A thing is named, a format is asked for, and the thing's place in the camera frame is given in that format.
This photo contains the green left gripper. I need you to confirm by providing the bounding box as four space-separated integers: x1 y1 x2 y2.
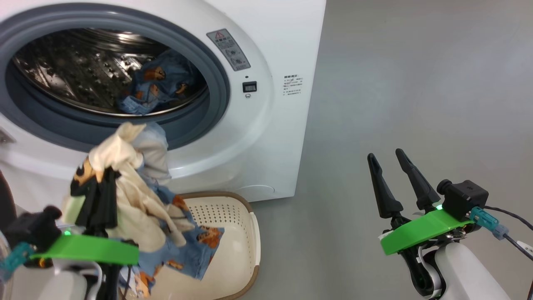
29 167 140 266

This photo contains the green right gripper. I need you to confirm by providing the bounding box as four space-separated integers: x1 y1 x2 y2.
367 148 476 256

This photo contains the cream printed garment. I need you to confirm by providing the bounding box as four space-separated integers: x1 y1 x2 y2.
62 122 225 298

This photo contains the blue cartoon print garment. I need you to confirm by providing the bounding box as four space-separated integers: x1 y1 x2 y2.
117 50 207 116

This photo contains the stainless steel washing machine drum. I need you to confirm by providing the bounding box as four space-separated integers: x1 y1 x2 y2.
12 28 209 117

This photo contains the white front-load washing machine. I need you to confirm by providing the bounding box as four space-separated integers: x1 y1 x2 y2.
0 0 327 209

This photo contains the cream perforated laundry basket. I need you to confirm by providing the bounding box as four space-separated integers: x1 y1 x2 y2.
125 192 261 300

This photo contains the printed instruction text label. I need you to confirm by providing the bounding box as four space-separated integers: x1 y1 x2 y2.
283 74 304 96

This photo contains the grey warning sticker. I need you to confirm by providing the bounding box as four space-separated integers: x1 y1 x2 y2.
207 28 251 72

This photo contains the teal cable connector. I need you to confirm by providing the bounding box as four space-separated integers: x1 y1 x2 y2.
0 243 35 271
469 207 509 241

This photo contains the thin black camera cable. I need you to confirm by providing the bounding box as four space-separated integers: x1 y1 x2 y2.
483 205 533 261

